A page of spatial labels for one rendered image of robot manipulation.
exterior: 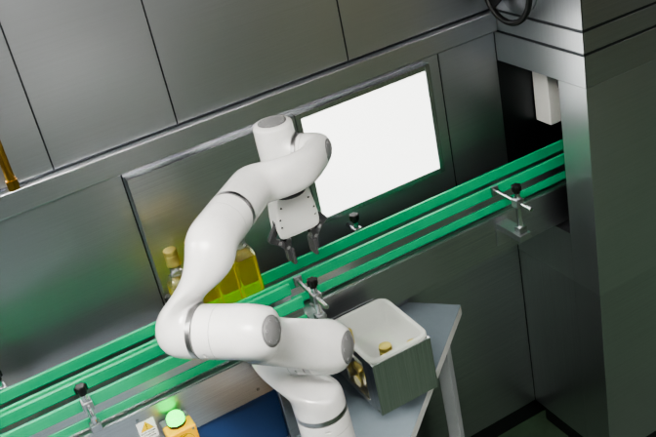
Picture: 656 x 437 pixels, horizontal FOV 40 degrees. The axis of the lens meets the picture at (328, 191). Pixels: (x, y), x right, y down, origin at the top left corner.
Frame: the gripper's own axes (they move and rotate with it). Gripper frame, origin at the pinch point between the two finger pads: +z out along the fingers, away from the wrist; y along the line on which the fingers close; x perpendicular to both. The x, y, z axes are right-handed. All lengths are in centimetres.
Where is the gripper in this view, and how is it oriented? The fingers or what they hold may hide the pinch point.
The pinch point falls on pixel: (302, 250)
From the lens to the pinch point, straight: 202.3
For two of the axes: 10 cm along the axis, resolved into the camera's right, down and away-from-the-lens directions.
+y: -8.6, 3.7, -3.5
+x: 4.7, 3.2, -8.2
